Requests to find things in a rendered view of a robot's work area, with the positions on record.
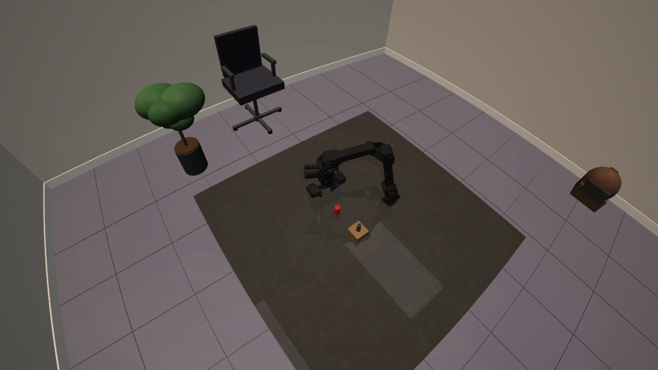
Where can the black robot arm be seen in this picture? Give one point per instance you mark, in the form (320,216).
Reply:
(329,161)

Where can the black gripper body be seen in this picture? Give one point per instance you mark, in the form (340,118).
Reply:
(314,190)

